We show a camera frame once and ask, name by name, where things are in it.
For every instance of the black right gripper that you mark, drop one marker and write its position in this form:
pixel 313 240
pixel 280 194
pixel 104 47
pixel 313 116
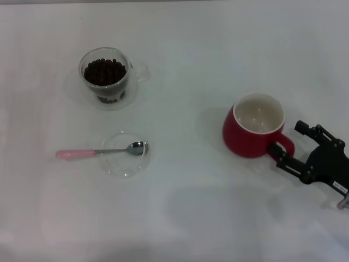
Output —
pixel 331 166

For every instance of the red ceramic mug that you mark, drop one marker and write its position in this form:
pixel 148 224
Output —
pixel 242 143

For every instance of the coffee bean pile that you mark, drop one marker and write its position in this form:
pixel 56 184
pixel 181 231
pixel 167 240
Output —
pixel 105 72

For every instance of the white tablecloth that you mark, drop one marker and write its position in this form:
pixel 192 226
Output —
pixel 191 54

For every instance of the small clear glass dish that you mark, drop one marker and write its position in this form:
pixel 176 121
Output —
pixel 125 167

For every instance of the double-wall glass cup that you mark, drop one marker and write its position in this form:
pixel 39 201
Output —
pixel 136 73

